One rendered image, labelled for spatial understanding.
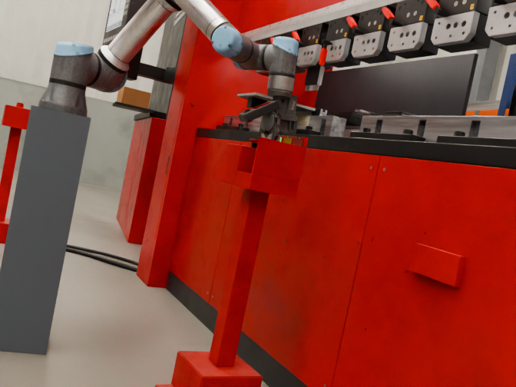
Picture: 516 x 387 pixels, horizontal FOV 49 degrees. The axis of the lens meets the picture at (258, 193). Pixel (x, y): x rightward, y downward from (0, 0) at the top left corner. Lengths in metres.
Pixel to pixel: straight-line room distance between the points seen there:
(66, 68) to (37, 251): 0.58
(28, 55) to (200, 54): 6.24
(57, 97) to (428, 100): 1.50
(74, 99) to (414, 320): 1.21
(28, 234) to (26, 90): 7.25
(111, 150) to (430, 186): 7.84
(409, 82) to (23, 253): 1.75
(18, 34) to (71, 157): 7.36
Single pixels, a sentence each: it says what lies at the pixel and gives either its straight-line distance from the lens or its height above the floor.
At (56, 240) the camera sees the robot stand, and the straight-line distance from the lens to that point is 1.91.
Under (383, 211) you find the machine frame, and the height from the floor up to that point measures 0.68.
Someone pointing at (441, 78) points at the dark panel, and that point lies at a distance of 2.53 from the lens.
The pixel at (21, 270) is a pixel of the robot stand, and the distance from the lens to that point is 1.93.
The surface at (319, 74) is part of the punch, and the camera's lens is 2.32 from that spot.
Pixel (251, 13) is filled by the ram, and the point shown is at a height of 1.50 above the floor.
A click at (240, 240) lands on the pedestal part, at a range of 1.68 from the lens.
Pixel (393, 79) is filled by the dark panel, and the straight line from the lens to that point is 2.77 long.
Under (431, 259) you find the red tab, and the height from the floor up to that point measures 0.59.
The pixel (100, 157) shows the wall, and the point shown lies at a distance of 9.06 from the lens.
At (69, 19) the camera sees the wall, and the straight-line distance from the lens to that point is 9.19.
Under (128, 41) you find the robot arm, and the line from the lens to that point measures 1.98.
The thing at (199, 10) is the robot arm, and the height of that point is 1.12.
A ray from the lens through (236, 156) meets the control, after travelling 1.68.
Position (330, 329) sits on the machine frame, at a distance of 1.74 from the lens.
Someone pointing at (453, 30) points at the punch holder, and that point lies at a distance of 1.73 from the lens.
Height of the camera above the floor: 0.72
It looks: 2 degrees down
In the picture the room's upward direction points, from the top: 12 degrees clockwise
